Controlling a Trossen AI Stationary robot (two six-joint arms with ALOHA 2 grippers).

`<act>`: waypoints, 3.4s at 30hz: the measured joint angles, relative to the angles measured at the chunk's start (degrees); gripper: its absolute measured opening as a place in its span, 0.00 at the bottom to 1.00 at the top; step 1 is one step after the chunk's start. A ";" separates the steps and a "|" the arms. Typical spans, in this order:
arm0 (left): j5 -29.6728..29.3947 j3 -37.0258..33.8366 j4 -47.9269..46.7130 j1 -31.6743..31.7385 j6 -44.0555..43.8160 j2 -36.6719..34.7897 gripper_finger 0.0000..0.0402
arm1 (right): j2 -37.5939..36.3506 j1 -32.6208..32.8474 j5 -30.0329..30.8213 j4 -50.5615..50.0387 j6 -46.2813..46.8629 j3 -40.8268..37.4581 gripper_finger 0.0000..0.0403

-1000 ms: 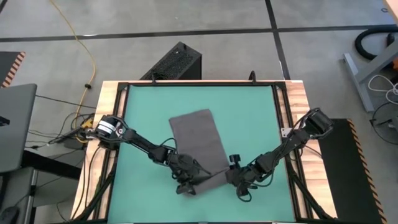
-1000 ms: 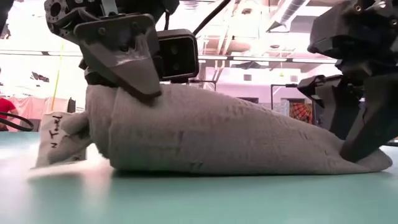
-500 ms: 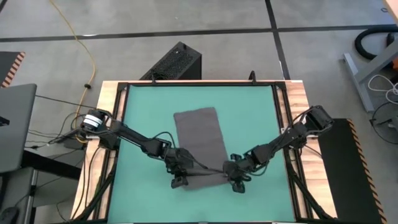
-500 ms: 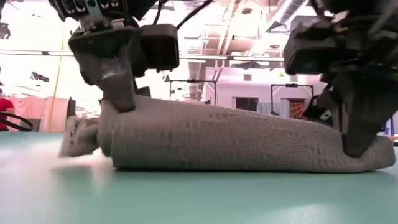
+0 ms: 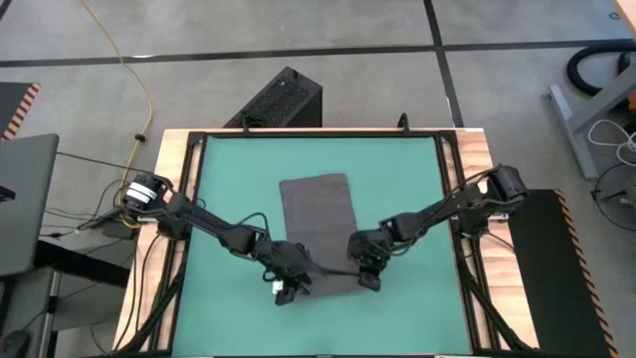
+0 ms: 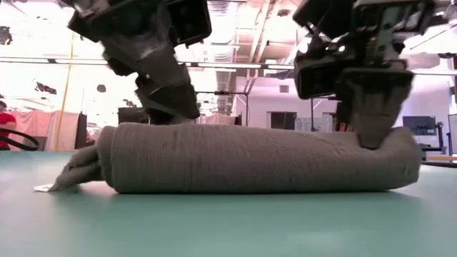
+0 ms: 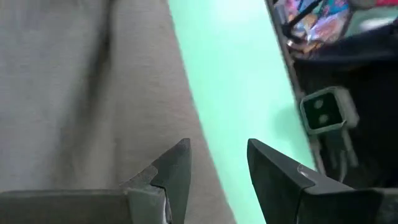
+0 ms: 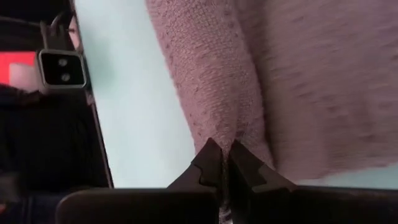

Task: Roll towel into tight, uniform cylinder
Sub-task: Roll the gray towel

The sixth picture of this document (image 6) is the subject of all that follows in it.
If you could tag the pink curtain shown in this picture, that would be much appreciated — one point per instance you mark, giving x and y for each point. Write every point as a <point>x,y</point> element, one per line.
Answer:
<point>43,128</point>

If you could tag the black computer monitor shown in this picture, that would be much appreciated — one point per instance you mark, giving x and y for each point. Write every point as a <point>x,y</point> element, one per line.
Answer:
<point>419,125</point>

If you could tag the person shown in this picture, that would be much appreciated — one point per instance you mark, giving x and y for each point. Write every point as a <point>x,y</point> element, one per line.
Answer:
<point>5,121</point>

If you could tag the green table mat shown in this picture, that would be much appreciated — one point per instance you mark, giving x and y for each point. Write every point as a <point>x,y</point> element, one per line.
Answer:
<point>214,225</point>

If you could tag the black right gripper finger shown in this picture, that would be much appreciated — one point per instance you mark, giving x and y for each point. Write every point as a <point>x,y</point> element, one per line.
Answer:
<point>375,107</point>

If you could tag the black table frame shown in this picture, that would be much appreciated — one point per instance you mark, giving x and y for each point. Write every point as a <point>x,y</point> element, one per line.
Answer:
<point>441,164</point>

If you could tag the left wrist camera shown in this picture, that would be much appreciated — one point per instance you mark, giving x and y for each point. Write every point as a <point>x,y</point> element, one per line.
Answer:
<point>191,21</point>

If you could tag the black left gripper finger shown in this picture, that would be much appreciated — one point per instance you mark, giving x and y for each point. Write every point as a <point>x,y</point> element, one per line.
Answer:
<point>171,96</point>
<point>160,118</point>

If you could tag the grey towel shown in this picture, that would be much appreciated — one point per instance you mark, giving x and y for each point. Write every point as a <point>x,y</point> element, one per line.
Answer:
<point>250,160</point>

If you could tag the white towel label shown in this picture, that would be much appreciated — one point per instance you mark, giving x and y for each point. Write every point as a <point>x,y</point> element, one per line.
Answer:
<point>43,187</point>

